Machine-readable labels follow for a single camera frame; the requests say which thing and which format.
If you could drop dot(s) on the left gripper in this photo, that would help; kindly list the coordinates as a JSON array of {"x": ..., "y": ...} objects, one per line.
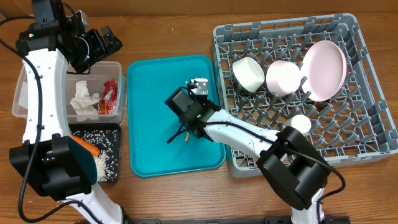
[{"x": 94, "y": 35}]

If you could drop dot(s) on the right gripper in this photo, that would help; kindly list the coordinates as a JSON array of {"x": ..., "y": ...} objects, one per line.
[{"x": 189, "y": 118}]

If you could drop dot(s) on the wooden chopstick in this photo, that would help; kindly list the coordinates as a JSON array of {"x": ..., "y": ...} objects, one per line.
[{"x": 186, "y": 137}]

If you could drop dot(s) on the red snack wrapper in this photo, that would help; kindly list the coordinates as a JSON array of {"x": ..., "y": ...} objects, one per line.
[{"x": 108, "y": 99}]

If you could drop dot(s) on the white bowl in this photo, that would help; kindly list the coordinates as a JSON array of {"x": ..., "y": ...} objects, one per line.
[{"x": 248, "y": 73}]

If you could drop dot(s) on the white napkin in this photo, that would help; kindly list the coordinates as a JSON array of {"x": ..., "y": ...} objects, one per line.
[{"x": 83, "y": 102}]

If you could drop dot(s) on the small pink bowl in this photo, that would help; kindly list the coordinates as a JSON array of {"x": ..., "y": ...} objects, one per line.
[{"x": 283, "y": 78}]

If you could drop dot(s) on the rice and peanut shells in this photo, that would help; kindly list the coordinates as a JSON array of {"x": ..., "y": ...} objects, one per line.
[{"x": 109, "y": 143}]

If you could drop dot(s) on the small white cup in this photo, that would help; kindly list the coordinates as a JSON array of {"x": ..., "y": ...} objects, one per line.
[{"x": 300, "y": 122}]

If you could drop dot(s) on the orange carrot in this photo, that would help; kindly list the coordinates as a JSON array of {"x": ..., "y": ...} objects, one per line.
[{"x": 95, "y": 151}]

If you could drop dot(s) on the pink plate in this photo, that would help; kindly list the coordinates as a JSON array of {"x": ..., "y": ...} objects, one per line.
[{"x": 325, "y": 67}]

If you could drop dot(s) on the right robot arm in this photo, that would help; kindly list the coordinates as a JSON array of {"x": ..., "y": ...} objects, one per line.
[{"x": 293, "y": 168}]

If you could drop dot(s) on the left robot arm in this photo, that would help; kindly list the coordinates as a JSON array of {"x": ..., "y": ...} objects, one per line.
[{"x": 49, "y": 159}]

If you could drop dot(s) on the grey dishwasher rack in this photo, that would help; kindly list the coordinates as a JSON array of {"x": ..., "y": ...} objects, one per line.
[{"x": 354, "y": 127}]

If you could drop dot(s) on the teal plastic tray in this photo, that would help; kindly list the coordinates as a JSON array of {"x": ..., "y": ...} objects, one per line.
[{"x": 151, "y": 122}]

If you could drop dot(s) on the clear plastic bin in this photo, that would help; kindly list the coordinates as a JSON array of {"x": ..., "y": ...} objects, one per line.
[{"x": 100, "y": 73}]

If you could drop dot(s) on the black plastic tray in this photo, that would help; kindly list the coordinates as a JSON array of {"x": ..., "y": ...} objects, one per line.
[{"x": 95, "y": 126}]

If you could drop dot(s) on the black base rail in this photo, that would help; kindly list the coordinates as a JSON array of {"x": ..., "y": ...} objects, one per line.
[{"x": 267, "y": 220}]

